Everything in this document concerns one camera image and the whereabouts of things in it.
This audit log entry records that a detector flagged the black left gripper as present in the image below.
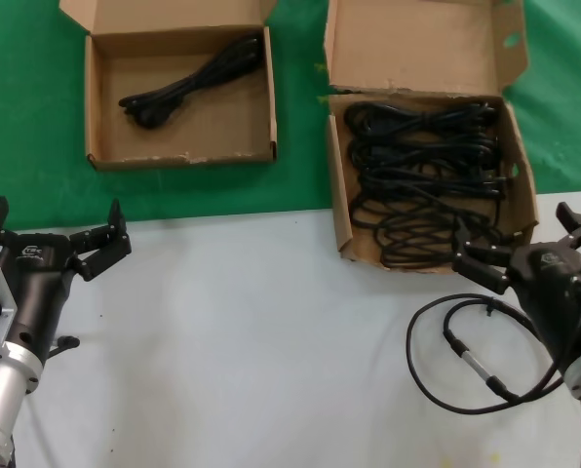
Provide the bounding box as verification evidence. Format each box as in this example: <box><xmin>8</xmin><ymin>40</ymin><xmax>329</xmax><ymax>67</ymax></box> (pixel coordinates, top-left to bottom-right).
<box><xmin>0</xmin><ymin>195</ymin><xmax>134</xmax><ymax>363</ymax></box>

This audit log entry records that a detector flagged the green table cloth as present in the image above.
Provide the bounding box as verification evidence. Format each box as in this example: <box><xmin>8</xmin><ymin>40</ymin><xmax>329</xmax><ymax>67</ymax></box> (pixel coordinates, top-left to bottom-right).
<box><xmin>0</xmin><ymin>0</ymin><xmax>581</xmax><ymax>231</ymax></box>

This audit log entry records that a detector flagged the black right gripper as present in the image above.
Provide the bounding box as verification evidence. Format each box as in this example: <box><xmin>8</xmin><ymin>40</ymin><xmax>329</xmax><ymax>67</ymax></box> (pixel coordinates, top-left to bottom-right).
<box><xmin>451</xmin><ymin>201</ymin><xmax>581</xmax><ymax>372</ymax></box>

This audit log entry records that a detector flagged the cardboard box with torn lid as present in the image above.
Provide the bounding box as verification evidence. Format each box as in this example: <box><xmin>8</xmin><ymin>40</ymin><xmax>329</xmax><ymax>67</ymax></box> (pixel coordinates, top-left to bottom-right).
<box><xmin>323</xmin><ymin>0</ymin><xmax>539</xmax><ymax>277</ymax></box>

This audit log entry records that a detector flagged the small black cable plug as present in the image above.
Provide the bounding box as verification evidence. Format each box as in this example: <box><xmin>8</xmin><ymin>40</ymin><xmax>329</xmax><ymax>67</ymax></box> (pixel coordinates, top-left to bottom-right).
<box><xmin>46</xmin><ymin>334</ymin><xmax>82</xmax><ymax>360</ymax></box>

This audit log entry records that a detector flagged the black cable with silver connector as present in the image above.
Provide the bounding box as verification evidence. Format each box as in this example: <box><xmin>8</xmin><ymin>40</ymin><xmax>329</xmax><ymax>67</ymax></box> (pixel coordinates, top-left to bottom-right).
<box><xmin>406</xmin><ymin>292</ymin><xmax>581</xmax><ymax>468</ymax></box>

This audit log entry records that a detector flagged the cardboard box with intact lid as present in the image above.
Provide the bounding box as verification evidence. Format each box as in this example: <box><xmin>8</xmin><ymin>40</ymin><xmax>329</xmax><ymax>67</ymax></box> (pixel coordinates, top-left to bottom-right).
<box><xmin>58</xmin><ymin>0</ymin><xmax>279</xmax><ymax>173</ymax></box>

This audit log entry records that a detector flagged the black power cable bundle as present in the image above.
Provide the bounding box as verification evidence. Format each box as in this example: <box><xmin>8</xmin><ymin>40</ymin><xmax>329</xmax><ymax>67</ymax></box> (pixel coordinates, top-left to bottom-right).
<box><xmin>343</xmin><ymin>102</ymin><xmax>499</xmax><ymax>141</ymax></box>
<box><xmin>117</xmin><ymin>37</ymin><xmax>263</xmax><ymax>131</ymax></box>
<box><xmin>356</xmin><ymin>163</ymin><xmax>510</xmax><ymax>200</ymax></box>
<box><xmin>347</xmin><ymin>137</ymin><xmax>504</xmax><ymax>171</ymax></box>

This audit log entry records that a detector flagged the loose black power cable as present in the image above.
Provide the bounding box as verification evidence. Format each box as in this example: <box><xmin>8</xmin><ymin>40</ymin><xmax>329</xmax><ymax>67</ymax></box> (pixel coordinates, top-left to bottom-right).
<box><xmin>351</xmin><ymin>194</ymin><xmax>512</xmax><ymax>270</ymax></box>

